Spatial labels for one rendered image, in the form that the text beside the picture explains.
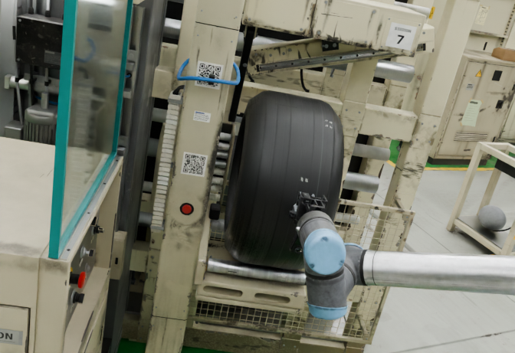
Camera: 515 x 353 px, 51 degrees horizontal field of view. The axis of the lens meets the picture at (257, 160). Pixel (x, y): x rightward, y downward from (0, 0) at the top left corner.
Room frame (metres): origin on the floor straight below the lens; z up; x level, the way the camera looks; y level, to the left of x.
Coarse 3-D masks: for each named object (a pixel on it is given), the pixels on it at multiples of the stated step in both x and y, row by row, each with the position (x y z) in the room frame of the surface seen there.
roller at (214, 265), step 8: (208, 264) 1.52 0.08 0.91; (216, 264) 1.53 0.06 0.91; (224, 264) 1.53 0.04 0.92; (232, 264) 1.54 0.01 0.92; (240, 264) 1.55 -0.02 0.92; (248, 264) 1.55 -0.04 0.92; (216, 272) 1.53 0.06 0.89; (224, 272) 1.53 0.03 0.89; (232, 272) 1.53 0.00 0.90; (240, 272) 1.53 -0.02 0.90; (248, 272) 1.53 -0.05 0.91; (256, 272) 1.54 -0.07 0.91; (264, 272) 1.54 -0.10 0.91; (272, 272) 1.55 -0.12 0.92; (280, 272) 1.55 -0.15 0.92; (288, 272) 1.56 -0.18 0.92; (296, 272) 1.57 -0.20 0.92; (304, 272) 1.58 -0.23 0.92; (272, 280) 1.55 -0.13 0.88; (280, 280) 1.55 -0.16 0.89; (288, 280) 1.55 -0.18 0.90; (296, 280) 1.55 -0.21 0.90; (304, 280) 1.55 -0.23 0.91
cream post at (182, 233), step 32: (224, 0) 1.59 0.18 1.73; (224, 32) 1.59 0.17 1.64; (192, 64) 1.58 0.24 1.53; (224, 64) 1.59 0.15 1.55; (192, 96) 1.58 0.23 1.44; (224, 96) 1.59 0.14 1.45; (192, 128) 1.58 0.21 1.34; (192, 192) 1.59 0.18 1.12; (192, 224) 1.59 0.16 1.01; (160, 256) 1.58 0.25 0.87; (192, 256) 1.59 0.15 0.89; (160, 288) 1.58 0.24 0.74; (160, 320) 1.58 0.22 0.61; (160, 352) 1.58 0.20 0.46
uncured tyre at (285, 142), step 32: (256, 96) 1.72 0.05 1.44; (288, 96) 1.69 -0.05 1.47; (256, 128) 1.53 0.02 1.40; (288, 128) 1.53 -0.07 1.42; (320, 128) 1.56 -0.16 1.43; (256, 160) 1.46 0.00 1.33; (288, 160) 1.46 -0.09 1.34; (320, 160) 1.48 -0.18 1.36; (256, 192) 1.42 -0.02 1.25; (288, 192) 1.42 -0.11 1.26; (320, 192) 1.44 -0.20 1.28; (256, 224) 1.41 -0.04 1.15; (288, 224) 1.41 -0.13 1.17; (256, 256) 1.45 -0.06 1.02; (288, 256) 1.45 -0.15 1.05
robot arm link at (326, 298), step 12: (312, 276) 1.06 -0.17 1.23; (324, 276) 1.05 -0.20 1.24; (336, 276) 1.06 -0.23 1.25; (348, 276) 1.12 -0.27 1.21; (312, 288) 1.06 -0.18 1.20; (324, 288) 1.05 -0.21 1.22; (336, 288) 1.06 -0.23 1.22; (348, 288) 1.10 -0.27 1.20; (312, 300) 1.06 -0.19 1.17; (324, 300) 1.05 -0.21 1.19; (336, 300) 1.05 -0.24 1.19; (312, 312) 1.06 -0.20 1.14; (324, 312) 1.05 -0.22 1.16; (336, 312) 1.05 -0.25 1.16
